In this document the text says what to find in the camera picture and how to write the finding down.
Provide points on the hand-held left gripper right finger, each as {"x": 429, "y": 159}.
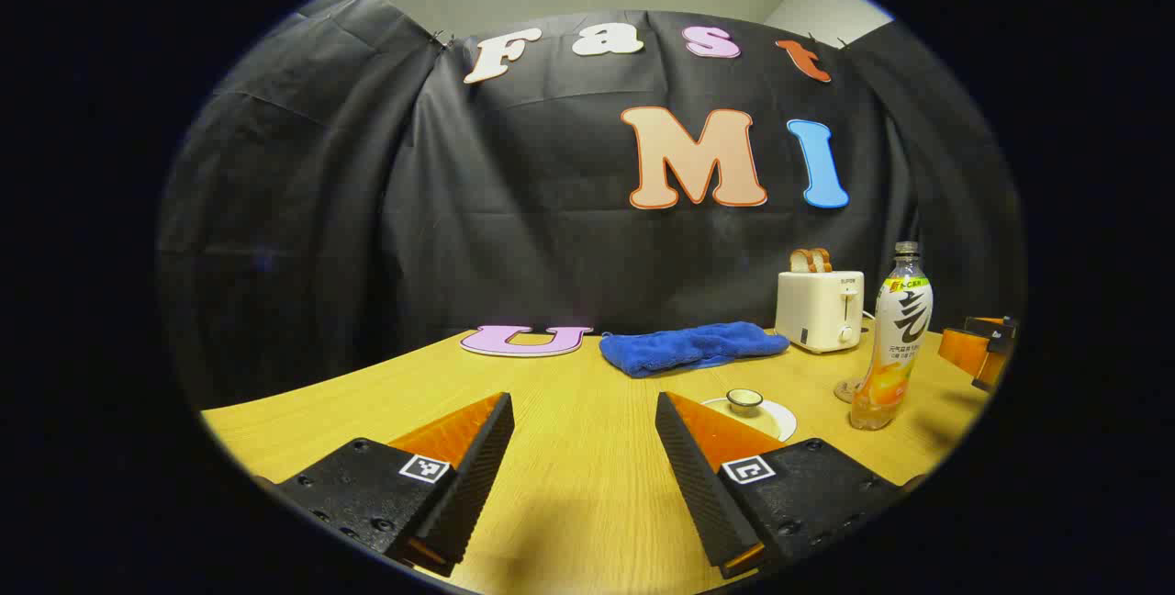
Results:
{"x": 688, "y": 480}

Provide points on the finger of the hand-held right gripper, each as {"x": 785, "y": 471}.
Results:
{"x": 1002, "y": 333}
{"x": 962, "y": 349}

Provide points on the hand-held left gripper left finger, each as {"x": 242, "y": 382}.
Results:
{"x": 477, "y": 476}

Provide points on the clear water bottle white label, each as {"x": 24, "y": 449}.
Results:
{"x": 901, "y": 329}

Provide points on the white teacup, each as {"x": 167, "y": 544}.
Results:
{"x": 789, "y": 423}

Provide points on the round cork coaster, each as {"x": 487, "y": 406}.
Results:
{"x": 846, "y": 389}

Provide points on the blue towel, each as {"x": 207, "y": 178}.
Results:
{"x": 688, "y": 349}

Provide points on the purple cutout letter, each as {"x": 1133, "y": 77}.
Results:
{"x": 525, "y": 344}

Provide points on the white toaster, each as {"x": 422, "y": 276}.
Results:
{"x": 812, "y": 315}

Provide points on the toast bread slice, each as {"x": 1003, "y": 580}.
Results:
{"x": 822, "y": 260}
{"x": 800, "y": 261}

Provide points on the black backdrop cloth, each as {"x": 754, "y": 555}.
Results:
{"x": 514, "y": 209}

